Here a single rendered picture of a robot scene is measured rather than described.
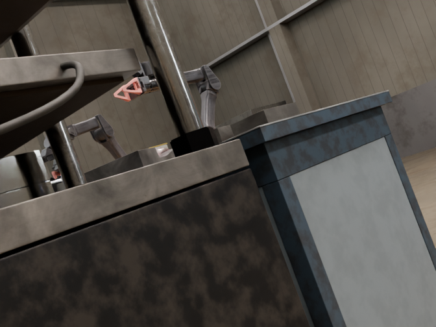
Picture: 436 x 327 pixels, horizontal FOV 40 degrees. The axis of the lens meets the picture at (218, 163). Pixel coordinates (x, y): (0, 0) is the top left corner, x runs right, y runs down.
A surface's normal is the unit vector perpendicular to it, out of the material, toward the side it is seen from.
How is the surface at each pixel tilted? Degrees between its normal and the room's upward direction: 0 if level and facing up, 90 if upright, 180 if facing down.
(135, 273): 90
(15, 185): 90
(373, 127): 90
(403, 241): 90
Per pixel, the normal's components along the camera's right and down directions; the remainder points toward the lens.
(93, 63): 0.70, -0.29
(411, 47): -0.68, 0.23
